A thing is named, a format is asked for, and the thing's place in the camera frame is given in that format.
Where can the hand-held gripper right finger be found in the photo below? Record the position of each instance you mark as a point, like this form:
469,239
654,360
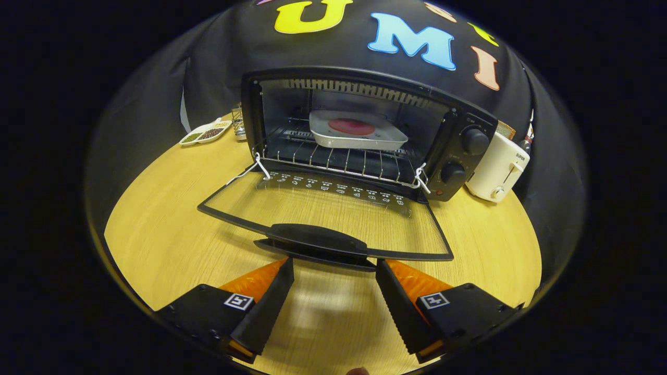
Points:
404,312

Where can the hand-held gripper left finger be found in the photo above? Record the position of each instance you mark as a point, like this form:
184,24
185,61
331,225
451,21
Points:
268,307

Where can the white square plate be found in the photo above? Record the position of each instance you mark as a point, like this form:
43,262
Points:
359,140

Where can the black toaster oven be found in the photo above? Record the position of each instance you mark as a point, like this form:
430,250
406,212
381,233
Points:
471,140

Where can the pink round food slice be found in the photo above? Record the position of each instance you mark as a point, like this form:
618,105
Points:
351,126

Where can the white pop-up toaster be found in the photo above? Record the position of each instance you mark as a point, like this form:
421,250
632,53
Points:
495,172

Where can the white divided condiment dish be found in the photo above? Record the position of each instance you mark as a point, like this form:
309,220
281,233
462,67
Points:
206,134

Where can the brown bread slice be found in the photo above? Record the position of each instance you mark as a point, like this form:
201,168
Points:
505,130

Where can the red label bottle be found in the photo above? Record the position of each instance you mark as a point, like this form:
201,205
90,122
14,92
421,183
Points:
528,138

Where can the black backdrop cloth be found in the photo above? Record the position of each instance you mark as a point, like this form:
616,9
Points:
146,120

